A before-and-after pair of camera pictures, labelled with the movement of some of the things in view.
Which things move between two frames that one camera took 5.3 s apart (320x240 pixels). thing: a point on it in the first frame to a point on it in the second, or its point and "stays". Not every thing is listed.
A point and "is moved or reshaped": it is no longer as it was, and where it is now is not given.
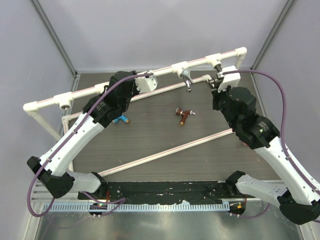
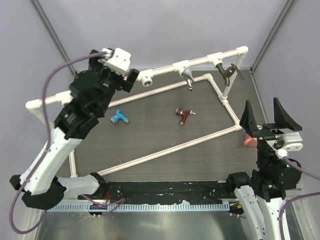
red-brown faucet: [184, 114] stays
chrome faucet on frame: [188, 79] stays
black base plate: [164, 192] stays
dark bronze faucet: [214, 83] is moved or reshaped
